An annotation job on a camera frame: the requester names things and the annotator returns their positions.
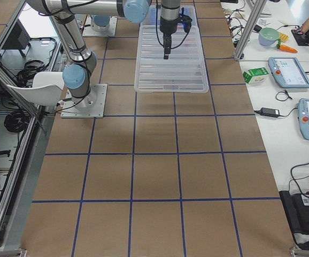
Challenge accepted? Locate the green bowl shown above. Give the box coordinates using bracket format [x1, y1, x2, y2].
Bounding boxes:
[258, 27, 280, 46]

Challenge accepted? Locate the green white carton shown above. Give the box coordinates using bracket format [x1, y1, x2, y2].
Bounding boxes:
[243, 67, 269, 84]

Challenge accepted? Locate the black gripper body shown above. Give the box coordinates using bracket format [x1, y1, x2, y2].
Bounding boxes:
[159, 17, 177, 55]

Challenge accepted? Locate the upper teach pendant tablet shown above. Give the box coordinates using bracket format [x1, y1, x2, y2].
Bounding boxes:
[268, 57, 309, 89]

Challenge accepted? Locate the yellow toy corn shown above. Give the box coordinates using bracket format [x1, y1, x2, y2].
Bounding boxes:
[279, 33, 289, 43]

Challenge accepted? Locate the toy carrot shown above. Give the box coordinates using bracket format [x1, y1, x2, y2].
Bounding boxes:
[276, 39, 298, 54]

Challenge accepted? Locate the clear plastic storage box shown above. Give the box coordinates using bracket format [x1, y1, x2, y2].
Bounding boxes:
[141, 5, 197, 26]

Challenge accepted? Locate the clear plastic box lid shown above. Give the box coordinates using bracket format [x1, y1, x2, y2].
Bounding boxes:
[134, 25, 208, 93]

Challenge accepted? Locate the aluminium frame post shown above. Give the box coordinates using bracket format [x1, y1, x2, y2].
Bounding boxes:
[234, 0, 266, 61]

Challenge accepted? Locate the black power adapter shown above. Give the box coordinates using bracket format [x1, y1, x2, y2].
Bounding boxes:
[254, 107, 280, 118]

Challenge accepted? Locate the white chair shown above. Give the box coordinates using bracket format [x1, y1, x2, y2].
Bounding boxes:
[7, 72, 64, 106]

